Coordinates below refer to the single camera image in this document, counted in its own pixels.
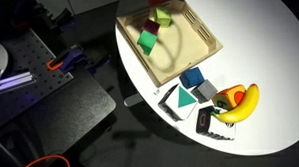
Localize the pink block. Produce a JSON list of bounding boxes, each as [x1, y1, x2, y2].
[[142, 19, 160, 35]]

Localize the blue block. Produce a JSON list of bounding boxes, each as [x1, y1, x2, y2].
[[179, 67, 204, 89]]

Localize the wooden tray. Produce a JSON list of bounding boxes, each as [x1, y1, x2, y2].
[[116, 0, 222, 87]]

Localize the grey block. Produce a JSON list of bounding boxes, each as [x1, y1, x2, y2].
[[191, 79, 218, 104]]

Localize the lime green block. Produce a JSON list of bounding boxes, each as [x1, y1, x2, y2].
[[154, 7, 171, 27]]

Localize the white cube teal triangle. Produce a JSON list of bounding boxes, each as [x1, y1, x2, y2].
[[158, 84, 197, 122]]

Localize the white black cube pink letter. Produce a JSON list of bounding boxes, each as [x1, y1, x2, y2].
[[194, 103, 238, 143]]

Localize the orange soft dice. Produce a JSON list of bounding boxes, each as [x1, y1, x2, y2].
[[212, 84, 246, 111]]

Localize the purple orange clamp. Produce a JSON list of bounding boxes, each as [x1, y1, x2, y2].
[[47, 47, 85, 74]]

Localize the yellow banana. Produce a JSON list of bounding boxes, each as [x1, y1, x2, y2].
[[212, 84, 260, 124]]

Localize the black side table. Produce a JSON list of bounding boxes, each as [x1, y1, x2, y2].
[[0, 72, 116, 158]]

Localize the black perforated board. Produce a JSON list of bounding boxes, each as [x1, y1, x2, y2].
[[0, 26, 76, 133]]

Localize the silver aluminium rail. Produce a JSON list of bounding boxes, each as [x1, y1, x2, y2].
[[0, 72, 35, 92]]

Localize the orange cable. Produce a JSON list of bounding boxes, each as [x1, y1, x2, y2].
[[11, 153, 71, 167]]

